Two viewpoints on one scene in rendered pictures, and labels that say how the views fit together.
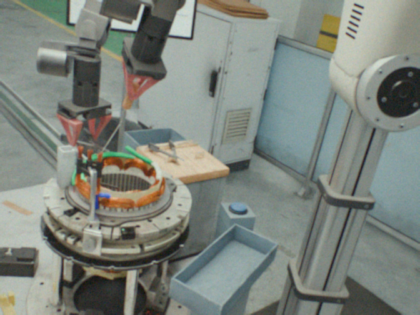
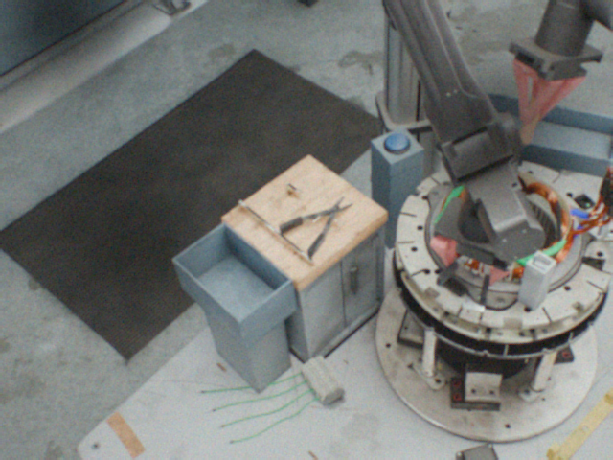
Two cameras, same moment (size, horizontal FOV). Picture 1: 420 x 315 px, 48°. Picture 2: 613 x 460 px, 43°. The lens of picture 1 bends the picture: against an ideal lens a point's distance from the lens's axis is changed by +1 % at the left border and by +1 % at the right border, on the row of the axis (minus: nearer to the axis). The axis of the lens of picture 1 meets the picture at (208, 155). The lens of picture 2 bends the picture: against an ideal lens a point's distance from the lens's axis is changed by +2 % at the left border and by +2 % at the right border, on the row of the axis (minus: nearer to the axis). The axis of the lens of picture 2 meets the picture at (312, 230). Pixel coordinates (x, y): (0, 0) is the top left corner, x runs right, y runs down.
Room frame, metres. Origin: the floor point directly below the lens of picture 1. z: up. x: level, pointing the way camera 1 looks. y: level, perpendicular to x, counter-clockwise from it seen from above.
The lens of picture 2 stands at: (1.17, 0.88, 2.02)
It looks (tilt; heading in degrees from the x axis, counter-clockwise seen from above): 51 degrees down; 270
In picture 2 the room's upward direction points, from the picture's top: 6 degrees counter-clockwise
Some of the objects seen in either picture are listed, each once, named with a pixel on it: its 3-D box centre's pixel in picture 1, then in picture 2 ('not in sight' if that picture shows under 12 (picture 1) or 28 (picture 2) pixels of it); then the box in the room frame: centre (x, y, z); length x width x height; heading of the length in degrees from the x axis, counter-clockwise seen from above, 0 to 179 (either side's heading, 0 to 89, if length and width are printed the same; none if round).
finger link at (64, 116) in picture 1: (78, 125); (487, 257); (0.95, 0.30, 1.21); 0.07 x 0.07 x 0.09; 56
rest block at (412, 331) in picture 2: not in sight; (415, 326); (1.01, 0.16, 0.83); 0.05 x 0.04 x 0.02; 66
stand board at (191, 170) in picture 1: (182, 161); (304, 218); (1.19, 0.07, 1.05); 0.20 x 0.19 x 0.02; 38
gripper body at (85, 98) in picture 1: (85, 94); (482, 216); (0.96, 0.29, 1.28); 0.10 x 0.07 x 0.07; 146
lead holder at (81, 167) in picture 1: (89, 167); (609, 195); (0.77, 0.22, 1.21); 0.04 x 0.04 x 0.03; 38
